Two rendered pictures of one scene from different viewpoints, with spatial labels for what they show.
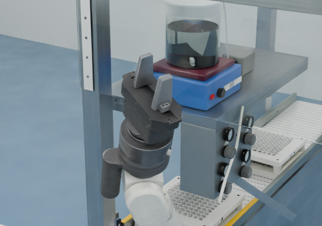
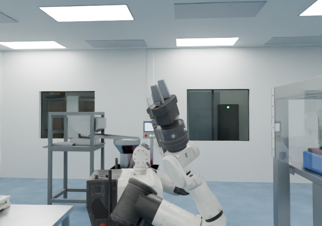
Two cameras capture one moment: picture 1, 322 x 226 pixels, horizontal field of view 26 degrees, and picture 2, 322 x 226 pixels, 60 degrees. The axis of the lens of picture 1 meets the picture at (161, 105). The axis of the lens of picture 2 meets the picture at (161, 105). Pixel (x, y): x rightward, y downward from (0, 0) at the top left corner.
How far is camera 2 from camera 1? 1.02 m
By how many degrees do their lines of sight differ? 63
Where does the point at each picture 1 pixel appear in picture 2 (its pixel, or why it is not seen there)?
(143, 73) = (162, 90)
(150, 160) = (162, 137)
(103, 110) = (281, 170)
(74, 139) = not seen: outside the picture
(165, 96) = (156, 97)
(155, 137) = (157, 121)
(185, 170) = (314, 218)
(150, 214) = (173, 176)
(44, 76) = not seen: outside the picture
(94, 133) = (275, 183)
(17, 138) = not seen: outside the picture
